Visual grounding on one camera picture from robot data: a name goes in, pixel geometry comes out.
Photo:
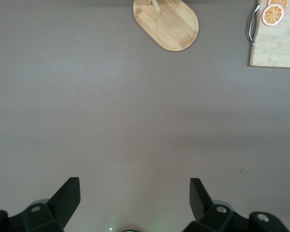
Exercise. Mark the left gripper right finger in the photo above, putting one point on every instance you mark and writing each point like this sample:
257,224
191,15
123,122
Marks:
198,200

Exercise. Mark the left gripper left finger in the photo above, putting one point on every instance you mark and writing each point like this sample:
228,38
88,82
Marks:
65,200

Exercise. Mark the wooden mug rack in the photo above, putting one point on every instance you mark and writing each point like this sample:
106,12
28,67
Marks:
174,29

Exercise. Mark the orange slice toy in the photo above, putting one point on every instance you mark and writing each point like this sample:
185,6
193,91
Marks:
273,15
279,2

